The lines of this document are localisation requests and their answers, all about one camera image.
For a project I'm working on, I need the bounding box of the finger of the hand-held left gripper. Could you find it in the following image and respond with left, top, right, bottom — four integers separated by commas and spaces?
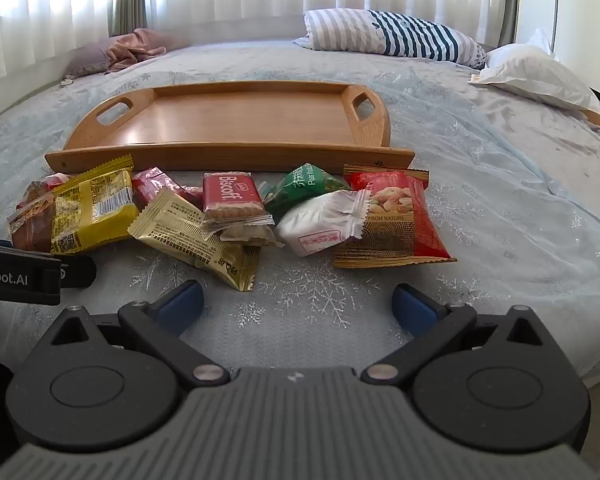
60, 256, 97, 289

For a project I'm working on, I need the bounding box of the dark red snack bar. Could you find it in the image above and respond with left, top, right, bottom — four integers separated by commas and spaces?
27, 173, 71, 198

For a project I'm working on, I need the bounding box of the white wardrobe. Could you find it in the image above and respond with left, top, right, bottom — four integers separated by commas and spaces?
515, 0, 600, 111

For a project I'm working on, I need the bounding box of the pink cloth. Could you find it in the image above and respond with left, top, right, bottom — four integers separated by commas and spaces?
104, 27, 168, 75

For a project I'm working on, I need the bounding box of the bright red bar packet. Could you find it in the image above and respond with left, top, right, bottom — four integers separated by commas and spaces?
130, 166, 186, 211

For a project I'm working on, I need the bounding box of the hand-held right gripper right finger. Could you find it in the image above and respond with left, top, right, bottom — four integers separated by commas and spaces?
361, 283, 571, 388

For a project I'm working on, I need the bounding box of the gold snack packet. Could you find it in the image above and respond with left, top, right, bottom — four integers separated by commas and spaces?
127, 187, 261, 292

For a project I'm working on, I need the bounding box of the white snack packet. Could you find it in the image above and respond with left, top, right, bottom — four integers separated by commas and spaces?
275, 189, 371, 258

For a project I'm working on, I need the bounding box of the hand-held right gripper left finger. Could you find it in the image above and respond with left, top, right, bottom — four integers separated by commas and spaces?
27, 280, 231, 390

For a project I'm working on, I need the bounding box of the green pea packet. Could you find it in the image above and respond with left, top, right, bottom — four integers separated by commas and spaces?
257, 162, 352, 224

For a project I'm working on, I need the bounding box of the light blue bed sheet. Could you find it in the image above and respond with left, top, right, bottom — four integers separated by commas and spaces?
0, 35, 600, 391

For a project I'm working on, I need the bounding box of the brown snack packet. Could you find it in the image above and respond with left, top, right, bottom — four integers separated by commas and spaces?
7, 180, 56, 252

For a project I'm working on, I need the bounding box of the white pillow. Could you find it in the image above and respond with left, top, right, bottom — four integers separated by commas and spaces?
467, 27, 600, 115

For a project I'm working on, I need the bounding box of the striped pillow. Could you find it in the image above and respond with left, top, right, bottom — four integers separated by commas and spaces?
293, 7, 487, 70

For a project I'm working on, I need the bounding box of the wooden tray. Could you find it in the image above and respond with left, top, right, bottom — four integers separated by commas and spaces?
44, 80, 416, 173

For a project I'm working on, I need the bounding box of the purple pillow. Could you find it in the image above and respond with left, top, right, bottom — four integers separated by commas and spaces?
67, 37, 118, 78

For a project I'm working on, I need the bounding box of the red and gold nut packet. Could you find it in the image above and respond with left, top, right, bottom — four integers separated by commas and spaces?
332, 164, 457, 269

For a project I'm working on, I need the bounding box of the yellow snack packet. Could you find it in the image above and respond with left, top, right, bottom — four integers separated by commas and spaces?
45, 154, 141, 256

